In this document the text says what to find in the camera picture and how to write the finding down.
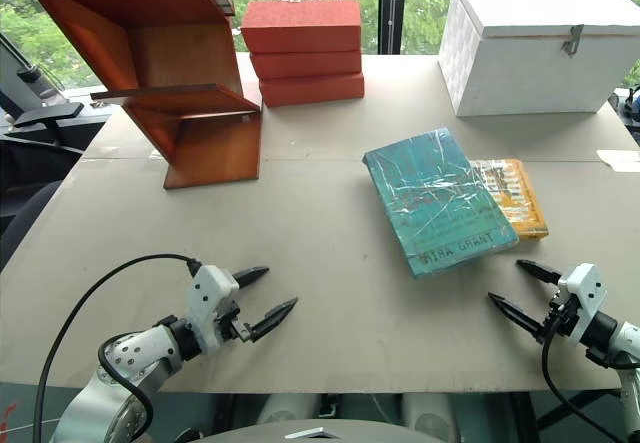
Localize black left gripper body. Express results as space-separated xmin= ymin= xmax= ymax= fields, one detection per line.
xmin=215 ymin=302 xmax=254 ymax=347

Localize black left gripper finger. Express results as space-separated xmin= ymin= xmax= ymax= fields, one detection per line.
xmin=249 ymin=296 xmax=300 ymax=343
xmin=231 ymin=265 xmax=271 ymax=290

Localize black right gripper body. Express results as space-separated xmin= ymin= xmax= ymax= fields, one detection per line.
xmin=541 ymin=287 xmax=579 ymax=344

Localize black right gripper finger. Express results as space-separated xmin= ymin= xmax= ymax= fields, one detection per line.
xmin=487 ymin=291 xmax=547 ymax=345
xmin=515 ymin=258 xmax=565 ymax=287

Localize yellow plastic-wrapped book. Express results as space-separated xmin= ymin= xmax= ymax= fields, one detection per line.
xmin=468 ymin=158 xmax=550 ymax=242

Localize teal plastic-wrapped book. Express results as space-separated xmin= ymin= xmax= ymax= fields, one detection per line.
xmin=362 ymin=130 xmax=522 ymax=279

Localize orange-brown wooden bookshelf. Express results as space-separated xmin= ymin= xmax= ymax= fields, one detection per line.
xmin=8 ymin=0 xmax=263 ymax=191

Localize white paper sheet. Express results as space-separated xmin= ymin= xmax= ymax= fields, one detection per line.
xmin=596 ymin=148 xmax=640 ymax=174

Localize grey round robot torso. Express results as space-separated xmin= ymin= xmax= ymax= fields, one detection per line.
xmin=191 ymin=417 xmax=452 ymax=443

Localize dark equipment beside table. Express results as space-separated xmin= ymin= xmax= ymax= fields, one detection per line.
xmin=606 ymin=84 xmax=640 ymax=150

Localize white lidded storage box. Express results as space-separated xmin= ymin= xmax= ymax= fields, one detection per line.
xmin=437 ymin=0 xmax=640 ymax=118

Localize metal box latch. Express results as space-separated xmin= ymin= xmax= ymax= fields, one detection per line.
xmin=560 ymin=23 xmax=586 ymax=58

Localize large red foam block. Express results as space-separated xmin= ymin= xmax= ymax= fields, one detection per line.
xmin=240 ymin=0 xmax=363 ymax=56

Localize black office chair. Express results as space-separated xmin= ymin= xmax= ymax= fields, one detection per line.
xmin=0 ymin=30 xmax=87 ymax=270

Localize black window mullion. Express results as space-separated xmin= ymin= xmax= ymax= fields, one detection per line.
xmin=377 ymin=0 xmax=409 ymax=56

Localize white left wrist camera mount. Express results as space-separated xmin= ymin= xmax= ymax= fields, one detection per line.
xmin=185 ymin=264 xmax=242 ymax=353

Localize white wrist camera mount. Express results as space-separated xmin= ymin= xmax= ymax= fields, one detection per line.
xmin=185 ymin=264 xmax=242 ymax=353
xmin=556 ymin=262 xmax=608 ymax=345

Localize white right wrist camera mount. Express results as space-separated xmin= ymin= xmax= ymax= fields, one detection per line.
xmin=556 ymin=262 xmax=608 ymax=345

